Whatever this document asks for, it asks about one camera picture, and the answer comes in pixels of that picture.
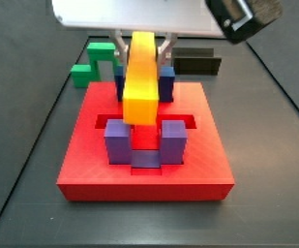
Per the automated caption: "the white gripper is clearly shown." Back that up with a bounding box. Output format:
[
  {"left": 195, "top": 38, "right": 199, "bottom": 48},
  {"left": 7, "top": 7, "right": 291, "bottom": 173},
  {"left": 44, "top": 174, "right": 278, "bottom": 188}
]
[{"left": 52, "top": 0, "right": 224, "bottom": 67}]

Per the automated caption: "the yellow long block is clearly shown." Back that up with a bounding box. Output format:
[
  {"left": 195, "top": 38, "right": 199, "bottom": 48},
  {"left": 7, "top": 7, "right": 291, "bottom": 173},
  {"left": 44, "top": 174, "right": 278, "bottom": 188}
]
[{"left": 123, "top": 31, "right": 159, "bottom": 125}]

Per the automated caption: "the red slotted base board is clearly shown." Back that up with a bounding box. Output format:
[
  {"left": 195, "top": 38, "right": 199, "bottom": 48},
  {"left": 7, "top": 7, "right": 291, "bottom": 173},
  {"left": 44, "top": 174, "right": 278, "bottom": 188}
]
[{"left": 58, "top": 82, "right": 235, "bottom": 202}]

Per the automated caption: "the dark blue U-shaped block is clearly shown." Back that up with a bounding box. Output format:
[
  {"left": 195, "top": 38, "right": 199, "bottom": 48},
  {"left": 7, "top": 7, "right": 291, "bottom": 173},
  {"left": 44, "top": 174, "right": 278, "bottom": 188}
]
[{"left": 114, "top": 66, "right": 175, "bottom": 103}]

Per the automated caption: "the green arch block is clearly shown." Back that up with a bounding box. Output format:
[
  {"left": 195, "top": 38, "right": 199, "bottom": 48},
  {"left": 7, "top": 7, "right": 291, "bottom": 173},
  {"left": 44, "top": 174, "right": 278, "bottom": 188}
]
[{"left": 70, "top": 43, "right": 120, "bottom": 88}]

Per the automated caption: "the purple U-shaped block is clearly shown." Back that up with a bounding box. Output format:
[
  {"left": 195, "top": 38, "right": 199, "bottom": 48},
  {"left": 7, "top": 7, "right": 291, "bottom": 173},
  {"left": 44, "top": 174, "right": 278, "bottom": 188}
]
[{"left": 104, "top": 119, "right": 188, "bottom": 169}]

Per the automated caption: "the black angle bracket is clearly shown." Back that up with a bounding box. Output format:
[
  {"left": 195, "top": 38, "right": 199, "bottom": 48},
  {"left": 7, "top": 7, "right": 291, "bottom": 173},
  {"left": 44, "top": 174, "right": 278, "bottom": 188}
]
[{"left": 172, "top": 47, "right": 222, "bottom": 76}]

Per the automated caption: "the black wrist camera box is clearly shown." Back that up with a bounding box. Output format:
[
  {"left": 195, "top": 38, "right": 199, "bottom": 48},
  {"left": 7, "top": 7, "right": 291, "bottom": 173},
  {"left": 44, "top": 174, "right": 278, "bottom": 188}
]
[{"left": 204, "top": 0, "right": 282, "bottom": 44}]

